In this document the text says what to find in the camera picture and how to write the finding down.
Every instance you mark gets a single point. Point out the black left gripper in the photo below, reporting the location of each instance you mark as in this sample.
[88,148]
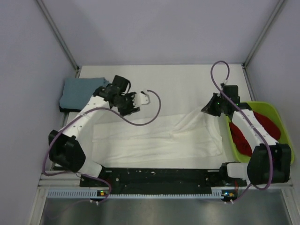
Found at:
[131,109]

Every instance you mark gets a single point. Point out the white t shirt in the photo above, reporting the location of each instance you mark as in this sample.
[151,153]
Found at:
[180,137]

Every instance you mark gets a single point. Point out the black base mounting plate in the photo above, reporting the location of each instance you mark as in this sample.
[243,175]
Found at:
[150,181]

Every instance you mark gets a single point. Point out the aluminium frame post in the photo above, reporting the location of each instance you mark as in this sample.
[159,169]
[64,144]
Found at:
[275,13]
[57,34]

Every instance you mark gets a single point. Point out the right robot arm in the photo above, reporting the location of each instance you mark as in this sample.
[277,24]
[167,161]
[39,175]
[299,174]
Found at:
[270,161]

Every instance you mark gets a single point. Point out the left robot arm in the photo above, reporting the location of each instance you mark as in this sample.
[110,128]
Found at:
[70,146]

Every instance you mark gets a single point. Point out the aluminium frame post left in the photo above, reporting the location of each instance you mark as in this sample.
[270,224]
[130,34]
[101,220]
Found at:
[57,34]

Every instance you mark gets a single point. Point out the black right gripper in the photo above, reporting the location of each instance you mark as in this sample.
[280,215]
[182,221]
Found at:
[208,108]

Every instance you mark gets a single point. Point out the red t shirt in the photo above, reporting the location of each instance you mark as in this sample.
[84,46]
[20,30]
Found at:
[250,129]

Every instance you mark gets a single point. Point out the aluminium frame post right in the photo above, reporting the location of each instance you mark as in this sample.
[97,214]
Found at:
[275,13]

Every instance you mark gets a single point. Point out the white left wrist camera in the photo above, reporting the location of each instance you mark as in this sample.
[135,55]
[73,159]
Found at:
[141,98]

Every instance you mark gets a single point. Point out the folded blue t shirt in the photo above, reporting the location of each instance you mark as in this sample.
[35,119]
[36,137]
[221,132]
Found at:
[78,91]

